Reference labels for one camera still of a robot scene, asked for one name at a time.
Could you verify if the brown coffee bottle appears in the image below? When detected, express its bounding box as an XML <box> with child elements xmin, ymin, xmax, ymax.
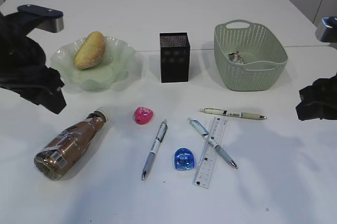
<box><xmin>34</xmin><ymin>107</ymin><xmax>110</xmax><ymax>180</ymax></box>

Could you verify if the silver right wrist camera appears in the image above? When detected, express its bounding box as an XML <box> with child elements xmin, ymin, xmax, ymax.
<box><xmin>315</xmin><ymin>16</ymin><xmax>337</xmax><ymax>43</ymax></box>

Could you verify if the white grey-grip pen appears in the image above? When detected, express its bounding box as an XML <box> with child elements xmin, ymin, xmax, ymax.
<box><xmin>142</xmin><ymin>119</ymin><xmax>167</xmax><ymax>180</ymax></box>

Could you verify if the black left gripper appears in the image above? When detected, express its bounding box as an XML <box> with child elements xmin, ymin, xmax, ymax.
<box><xmin>1</xmin><ymin>12</ymin><xmax>66</xmax><ymax>114</ymax></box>

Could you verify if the cream white pen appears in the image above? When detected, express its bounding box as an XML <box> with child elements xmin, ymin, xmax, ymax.
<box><xmin>199</xmin><ymin>108</ymin><xmax>267</xmax><ymax>120</ymax></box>

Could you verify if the light blue pen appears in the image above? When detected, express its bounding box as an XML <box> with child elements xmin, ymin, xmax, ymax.
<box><xmin>187</xmin><ymin>117</ymin><xmax>238</xmax><ymax>169</ymax></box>

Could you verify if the yellow sugared bread bun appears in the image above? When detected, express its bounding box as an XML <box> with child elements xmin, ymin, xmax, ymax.
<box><xmin>74</xmin><ymin>31</ymin><xmax>106</xmax><ymax>69</ymax></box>

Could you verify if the pink pencil sharpener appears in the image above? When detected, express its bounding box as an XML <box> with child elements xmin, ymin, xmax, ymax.
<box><xmin>133</xmin><ymin>107</ymin><xmax>154</xmax><ymax>125</ymax></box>

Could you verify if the green glass wavy plate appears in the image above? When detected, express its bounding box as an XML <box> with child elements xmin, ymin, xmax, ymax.
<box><xmin>51</xmin><ymin>36</ymin><xmax>135</xmax><ymax>91</ymax></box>

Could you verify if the green plastic woven basket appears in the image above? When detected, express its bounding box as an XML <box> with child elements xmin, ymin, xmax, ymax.
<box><xmin>214</xmin><ymin>19</ymin><xmax>288</xmax><ymax>91</ymax></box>

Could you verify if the pink grey paper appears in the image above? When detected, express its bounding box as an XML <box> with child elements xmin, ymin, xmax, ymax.
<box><xmin>228</xmin><ymin>50</ymin><xmax>247</xmax><ymax>65</ymax></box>

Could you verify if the clear plastic ruler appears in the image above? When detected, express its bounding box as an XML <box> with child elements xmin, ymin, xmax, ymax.
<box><xmin>193</xmin><ymin>117</ymin><xmax>227</xmax><ymax>189</ymax></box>

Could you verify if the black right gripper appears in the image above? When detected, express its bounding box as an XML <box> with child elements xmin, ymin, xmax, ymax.
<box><xmin>295</xmin><ymin>75</ymin><xmax>336</xmax><ymax>121</ymax></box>

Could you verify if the blue pencil sharpener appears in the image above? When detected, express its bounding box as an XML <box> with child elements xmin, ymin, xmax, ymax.
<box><xmin>174</xmin><ymin>148</ymin><xmax>195</xmax><ymax>171</ymax></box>

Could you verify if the black mesh pen holder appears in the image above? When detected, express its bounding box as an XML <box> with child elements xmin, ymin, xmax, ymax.
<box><xmin>160</xmin><ymin>33</ymin><xmax>190</xmax><ymax>83</ymax></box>

